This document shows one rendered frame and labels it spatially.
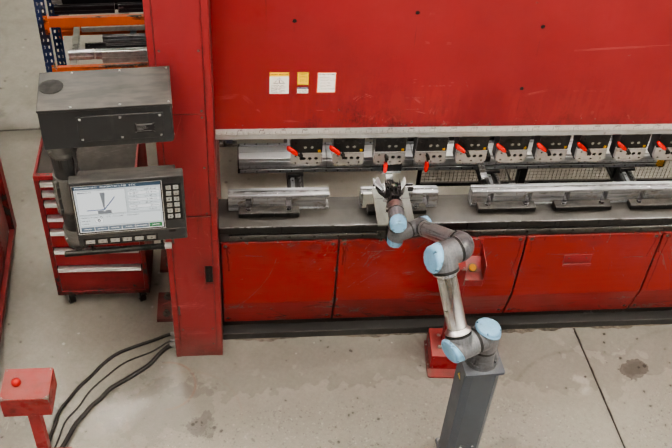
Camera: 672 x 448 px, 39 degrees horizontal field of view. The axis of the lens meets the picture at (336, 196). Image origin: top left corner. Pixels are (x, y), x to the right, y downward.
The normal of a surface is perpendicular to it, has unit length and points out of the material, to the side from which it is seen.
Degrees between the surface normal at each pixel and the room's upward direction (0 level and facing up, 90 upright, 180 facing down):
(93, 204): 90
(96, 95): 0
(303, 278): 90
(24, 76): 0
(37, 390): 0
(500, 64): 90
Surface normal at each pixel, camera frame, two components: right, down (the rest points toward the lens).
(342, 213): 0.06, -0.73
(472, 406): 0.15, 0.68
